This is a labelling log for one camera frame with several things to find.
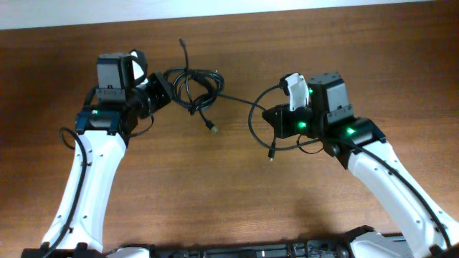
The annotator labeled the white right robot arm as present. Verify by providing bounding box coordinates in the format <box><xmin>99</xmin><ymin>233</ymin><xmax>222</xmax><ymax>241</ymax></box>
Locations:
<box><xmin>262</xmin><ymin>72</ymin><xmax>458</xmax><ymax>257</ymax></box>

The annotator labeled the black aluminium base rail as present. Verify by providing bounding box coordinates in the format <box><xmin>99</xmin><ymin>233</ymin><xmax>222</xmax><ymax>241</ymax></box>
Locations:
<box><xmin>21</xmin><ymin>226</ymin><xmax>400</xmax><ymax>258</ymax></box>

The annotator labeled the black right camera cable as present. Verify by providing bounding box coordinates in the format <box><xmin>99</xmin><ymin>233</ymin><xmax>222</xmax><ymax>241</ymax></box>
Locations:
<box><xmin>247</xmin><ymin>84</ymin><xmax>323</xmax><ymax>151</ymax></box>

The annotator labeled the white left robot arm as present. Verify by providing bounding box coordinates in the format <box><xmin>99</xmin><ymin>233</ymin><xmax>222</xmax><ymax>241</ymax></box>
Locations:
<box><xmin>22</xmin><ymin>49</ymin><xmax>172</xmax><ymax>257</ymax></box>

